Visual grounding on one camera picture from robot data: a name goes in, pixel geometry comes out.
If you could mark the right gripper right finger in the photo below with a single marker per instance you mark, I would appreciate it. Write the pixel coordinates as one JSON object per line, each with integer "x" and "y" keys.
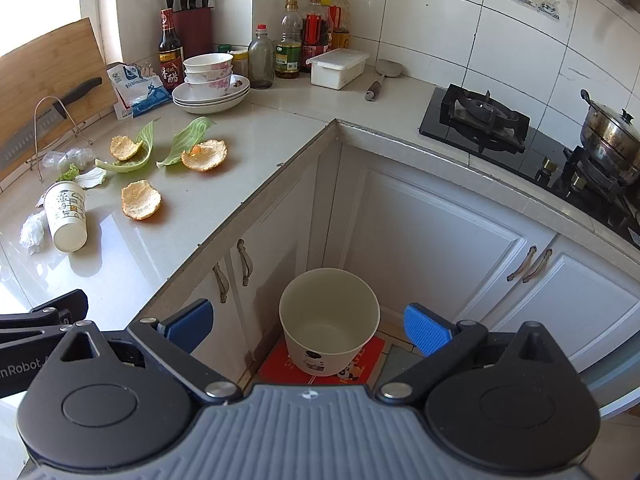
{"x": 446, "y": 347}

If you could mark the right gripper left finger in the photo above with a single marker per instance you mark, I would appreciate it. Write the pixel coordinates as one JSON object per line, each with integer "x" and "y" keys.
{"x": 168, "y": 345}

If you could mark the white plastic wrap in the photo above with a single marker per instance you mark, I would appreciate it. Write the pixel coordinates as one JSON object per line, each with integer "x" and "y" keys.
{"x": 33, "y": 231}

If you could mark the white paper cup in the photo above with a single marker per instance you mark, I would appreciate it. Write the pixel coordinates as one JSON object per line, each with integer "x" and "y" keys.
{"x": 65, "y": 206}

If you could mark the orange peel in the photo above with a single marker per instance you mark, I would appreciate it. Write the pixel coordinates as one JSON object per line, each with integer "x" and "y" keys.
{"x": 123, "y": 148}
{"x": 140, "y": 200}
{"x": 205, "y": 156}

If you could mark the napa cabbage leaf piece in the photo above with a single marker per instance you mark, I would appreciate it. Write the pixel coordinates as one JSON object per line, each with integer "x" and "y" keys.
{"x": 89, "y": 179}

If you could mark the clear plastic bag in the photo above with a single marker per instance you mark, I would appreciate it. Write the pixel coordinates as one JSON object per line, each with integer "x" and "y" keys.
{"x": 80, "y": 158}

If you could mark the green cabbage leaf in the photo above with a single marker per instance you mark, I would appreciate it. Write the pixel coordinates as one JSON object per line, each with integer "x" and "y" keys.
{"x": 146, "y": 135}
{"x": 184, "y": 140}

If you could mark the white paper trash bucket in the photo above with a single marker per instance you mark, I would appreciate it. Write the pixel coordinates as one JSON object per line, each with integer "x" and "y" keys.
{"x": 328, "y": 315}

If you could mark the santoku kitchen knife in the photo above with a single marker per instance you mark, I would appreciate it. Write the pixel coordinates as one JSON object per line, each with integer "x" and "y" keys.
{"x": 23, "y": 140}

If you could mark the red floor mat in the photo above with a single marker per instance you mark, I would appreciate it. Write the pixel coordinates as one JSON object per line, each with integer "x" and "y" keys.
{"x": 278, "y": 368}

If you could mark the black gas stove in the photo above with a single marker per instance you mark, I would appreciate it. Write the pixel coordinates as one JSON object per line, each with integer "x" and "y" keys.
{"x": 481, "y": 126}

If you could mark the blue white salt bag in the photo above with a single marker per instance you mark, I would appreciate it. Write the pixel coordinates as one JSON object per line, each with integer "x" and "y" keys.
{"x": 137, "y": 91}

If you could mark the bamboo cutting board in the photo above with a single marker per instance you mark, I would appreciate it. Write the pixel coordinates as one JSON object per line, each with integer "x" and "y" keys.
{"x": 54, "y": 63}

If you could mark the stainless steel pot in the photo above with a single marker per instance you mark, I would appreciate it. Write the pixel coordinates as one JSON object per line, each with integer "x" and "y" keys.
{"x": 610, "y": 139}

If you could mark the stacked floral bowls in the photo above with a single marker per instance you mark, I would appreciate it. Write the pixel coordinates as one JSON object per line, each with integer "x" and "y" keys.
{"x": 208, "y": 75}

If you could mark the dark vinegar bottle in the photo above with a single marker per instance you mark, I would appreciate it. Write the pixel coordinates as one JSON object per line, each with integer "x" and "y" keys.
{"x": 170, "y": 52}

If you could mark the green lid jar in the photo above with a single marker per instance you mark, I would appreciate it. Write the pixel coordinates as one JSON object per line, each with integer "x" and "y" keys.
{"x": 239, "y": 58}

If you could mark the white plastic lidded box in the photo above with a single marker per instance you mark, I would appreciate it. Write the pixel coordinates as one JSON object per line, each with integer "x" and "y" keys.
{"x": 336, "y": 68}

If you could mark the clear bottle red cap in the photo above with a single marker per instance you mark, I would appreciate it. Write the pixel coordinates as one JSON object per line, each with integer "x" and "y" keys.
{"x": 261, "y": 59}

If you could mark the oil bottle green label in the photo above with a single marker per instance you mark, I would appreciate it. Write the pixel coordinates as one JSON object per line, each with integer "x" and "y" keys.
{"x": 288, "y": 55}

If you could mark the red knife block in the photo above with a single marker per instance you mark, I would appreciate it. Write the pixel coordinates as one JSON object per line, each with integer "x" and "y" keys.
{"x": 194, "y": 27}

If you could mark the red label sauce bottle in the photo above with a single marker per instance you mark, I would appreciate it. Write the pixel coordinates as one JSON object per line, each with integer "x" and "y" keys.
{"x": 315, "y": 33}

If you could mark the yellow cap oil bottle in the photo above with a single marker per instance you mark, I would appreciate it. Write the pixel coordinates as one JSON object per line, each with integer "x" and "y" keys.
{"x": 339, "y": 17}

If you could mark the left cabinet door handle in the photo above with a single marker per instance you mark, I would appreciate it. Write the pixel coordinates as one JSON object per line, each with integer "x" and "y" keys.
{"x": 222, "y": 283}

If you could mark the cabinet door handle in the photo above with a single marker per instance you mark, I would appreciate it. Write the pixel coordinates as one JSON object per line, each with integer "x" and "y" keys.
{"x": 222, "y": 283}
{"x": 247, "y": 265}

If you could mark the right cabinet handle pair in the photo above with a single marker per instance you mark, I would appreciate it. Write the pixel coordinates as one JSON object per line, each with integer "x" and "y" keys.
{"x": 531, "y": 266}

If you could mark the metal wire board rack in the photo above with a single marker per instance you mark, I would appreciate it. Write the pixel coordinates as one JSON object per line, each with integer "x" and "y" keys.
{"x": 55, "y": 129}

